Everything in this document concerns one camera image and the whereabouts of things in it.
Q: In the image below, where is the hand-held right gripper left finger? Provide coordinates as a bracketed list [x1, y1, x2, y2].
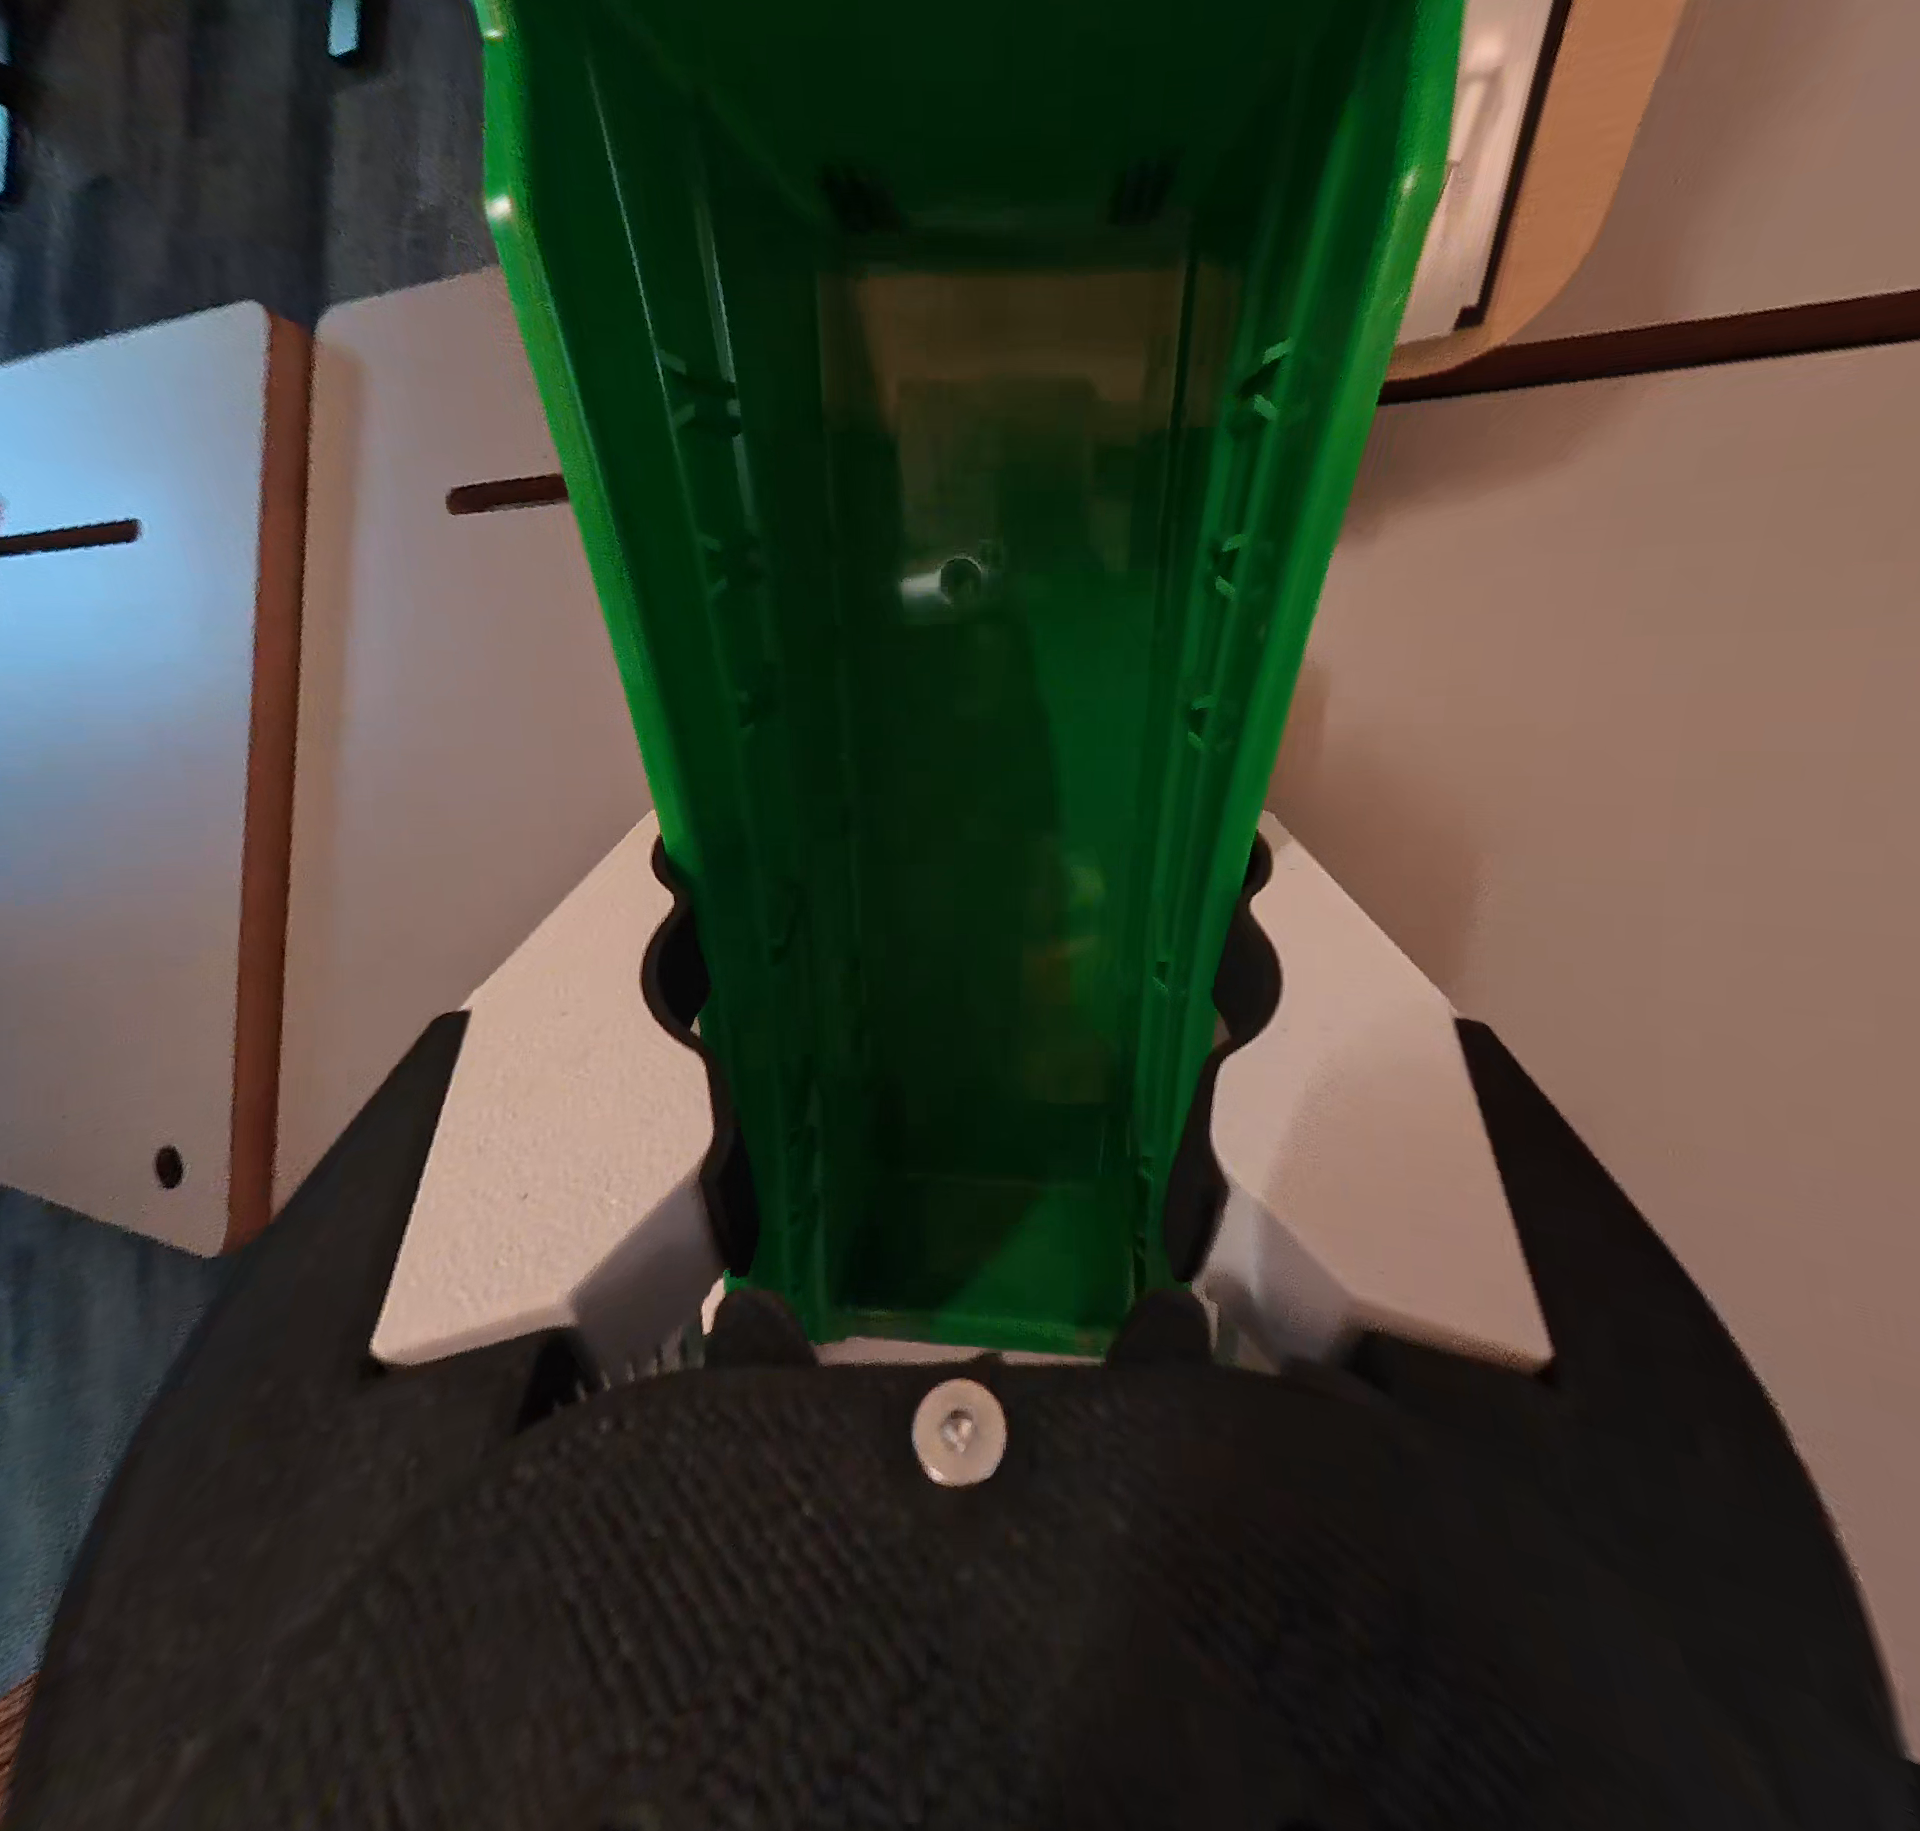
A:
[370, 809, 760, 1384]

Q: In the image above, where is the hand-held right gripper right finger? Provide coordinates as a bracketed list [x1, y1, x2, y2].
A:
[1157, 809, 1557, 1376]

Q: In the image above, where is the green plastic bin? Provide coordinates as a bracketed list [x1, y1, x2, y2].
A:
[448, 0, 1494, 1366]

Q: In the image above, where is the grey neighbour desk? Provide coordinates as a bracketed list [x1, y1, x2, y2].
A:
[0, 302, 275, 1257]

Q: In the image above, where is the printed instruction sheet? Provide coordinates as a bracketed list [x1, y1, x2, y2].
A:
[1416, 0, 1580, 336]

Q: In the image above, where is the wooden board stand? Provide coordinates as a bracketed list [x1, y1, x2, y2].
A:
[1463, 0, 1726, 351]

